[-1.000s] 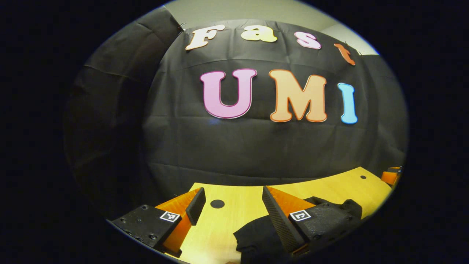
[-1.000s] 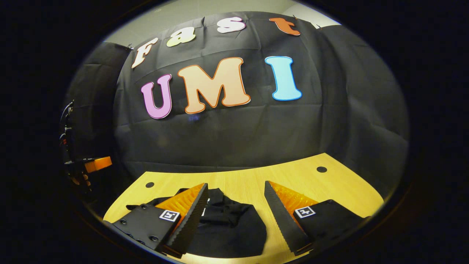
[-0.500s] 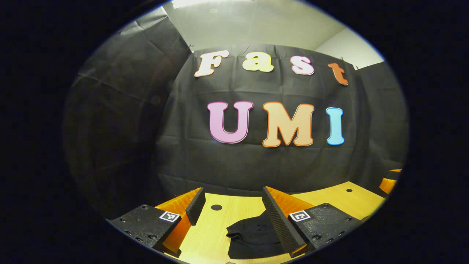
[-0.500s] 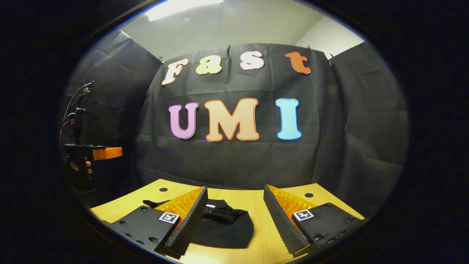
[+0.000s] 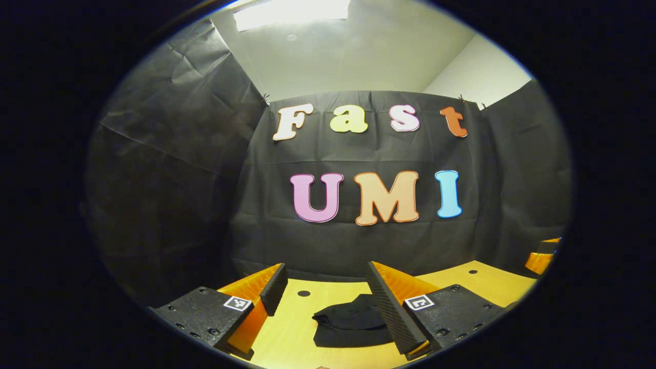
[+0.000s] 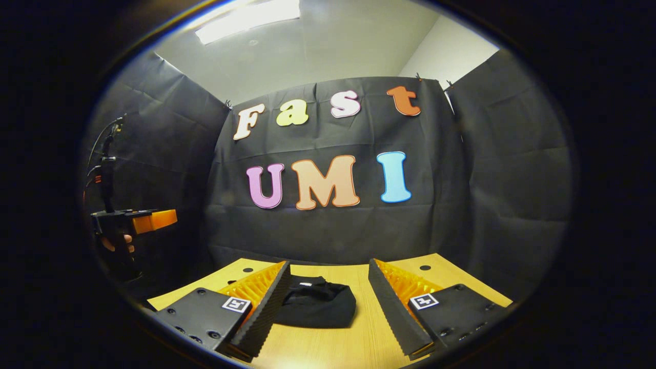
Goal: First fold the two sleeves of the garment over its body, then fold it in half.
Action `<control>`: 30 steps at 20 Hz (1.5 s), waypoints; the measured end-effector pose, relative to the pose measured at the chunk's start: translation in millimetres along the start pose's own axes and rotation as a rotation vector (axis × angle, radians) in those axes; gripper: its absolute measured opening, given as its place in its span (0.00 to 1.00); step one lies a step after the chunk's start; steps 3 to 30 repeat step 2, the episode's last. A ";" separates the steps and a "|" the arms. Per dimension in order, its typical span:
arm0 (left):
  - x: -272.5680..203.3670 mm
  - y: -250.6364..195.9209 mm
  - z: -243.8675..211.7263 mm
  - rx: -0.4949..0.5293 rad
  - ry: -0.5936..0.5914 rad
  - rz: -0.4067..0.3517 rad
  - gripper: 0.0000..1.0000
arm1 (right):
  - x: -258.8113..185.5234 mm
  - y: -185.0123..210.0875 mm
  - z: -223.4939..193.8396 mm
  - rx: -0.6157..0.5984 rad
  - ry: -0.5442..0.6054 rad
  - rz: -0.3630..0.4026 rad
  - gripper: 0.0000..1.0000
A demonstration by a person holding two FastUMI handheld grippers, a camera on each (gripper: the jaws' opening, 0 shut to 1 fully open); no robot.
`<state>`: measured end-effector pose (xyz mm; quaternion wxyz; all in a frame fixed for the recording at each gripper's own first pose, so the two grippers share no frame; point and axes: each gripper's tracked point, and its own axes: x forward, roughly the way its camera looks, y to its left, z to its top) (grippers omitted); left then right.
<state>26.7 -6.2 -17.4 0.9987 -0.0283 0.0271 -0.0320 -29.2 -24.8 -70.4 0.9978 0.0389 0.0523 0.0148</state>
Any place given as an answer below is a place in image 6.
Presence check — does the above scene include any black backdrop cloth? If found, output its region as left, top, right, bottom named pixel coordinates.
left=82, top=49, right=572, bottom=303

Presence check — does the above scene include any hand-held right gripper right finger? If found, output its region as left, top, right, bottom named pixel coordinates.
left=368, top=258, right=513, bottom=357

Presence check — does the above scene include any rectangular ceiling light panel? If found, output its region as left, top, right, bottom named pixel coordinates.
left=195, top=0, right=301, bottom=46

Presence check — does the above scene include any black button-up coat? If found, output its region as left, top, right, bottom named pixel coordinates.
left=274, top=276, right=357, bottom=329

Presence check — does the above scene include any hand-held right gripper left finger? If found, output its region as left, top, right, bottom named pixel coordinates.
left=154, top=261, right=291, bottom=359

